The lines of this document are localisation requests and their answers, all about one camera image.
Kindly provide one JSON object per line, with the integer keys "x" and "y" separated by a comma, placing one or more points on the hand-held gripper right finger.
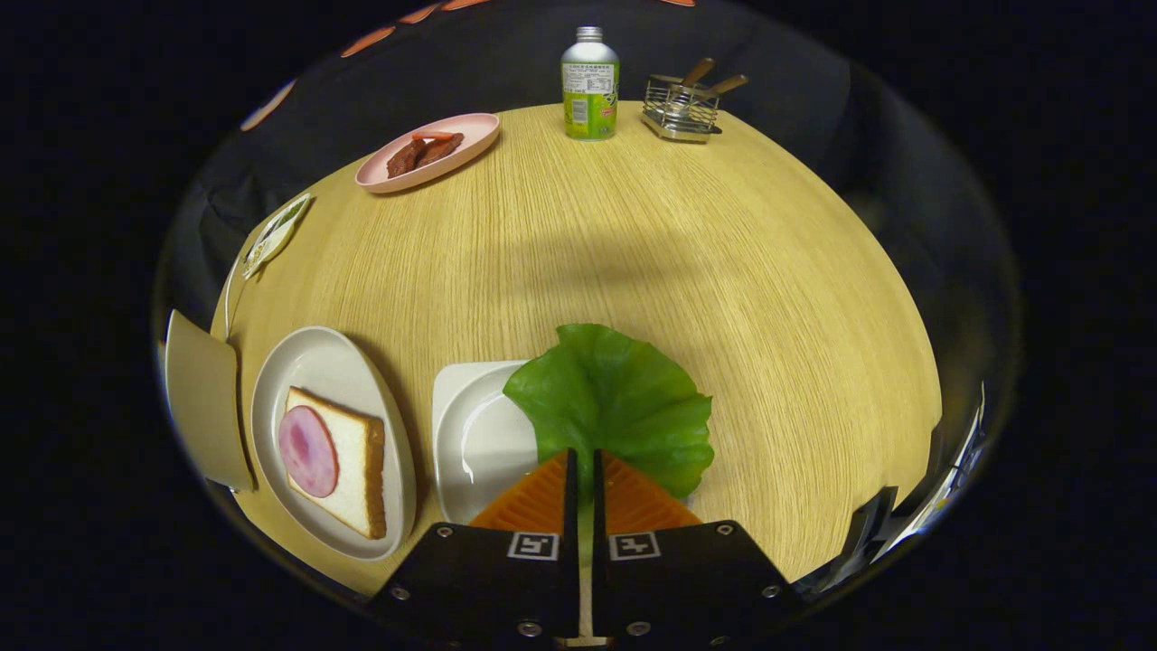
{"x": 598, "y": 506}

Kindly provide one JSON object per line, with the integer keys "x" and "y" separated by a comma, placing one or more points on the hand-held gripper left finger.
{"x": 571, "y": 542}

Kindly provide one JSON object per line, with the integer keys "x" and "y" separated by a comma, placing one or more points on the green lettuce leaf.
{"x": 615, "y": 398}

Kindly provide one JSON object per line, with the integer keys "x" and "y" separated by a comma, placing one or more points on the square white plate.
{"x": 479, "y": 443}

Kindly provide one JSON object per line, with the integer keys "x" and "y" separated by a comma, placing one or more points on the white bread slice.
{"x": 357, "y": 470}

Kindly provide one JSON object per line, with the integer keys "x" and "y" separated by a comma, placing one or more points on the pink ham slice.
{"x": 307, "y": 450}

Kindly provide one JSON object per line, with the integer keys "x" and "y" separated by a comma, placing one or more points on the round white plate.
{"x": 316, "y": 362}

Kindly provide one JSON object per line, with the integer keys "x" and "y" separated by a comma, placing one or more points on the brown meat piece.
{"x": 441, "y": 149}
{"x": 404, "y": 159}

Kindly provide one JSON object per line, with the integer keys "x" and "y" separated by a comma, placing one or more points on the green metal bottle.
{"x": 589, "y": 113}

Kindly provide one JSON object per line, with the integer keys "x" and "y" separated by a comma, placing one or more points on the pink plate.
{"x": 475, "y": 131}

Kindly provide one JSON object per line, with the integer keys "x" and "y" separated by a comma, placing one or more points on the cream toaster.
{"x": 203, "y": 398}

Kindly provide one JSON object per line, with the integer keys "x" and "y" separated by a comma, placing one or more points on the red food slice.
{"x": 434, "y": 136}

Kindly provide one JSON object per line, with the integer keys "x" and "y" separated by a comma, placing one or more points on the white divided grain tray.
{"x": 276, "y": 237}

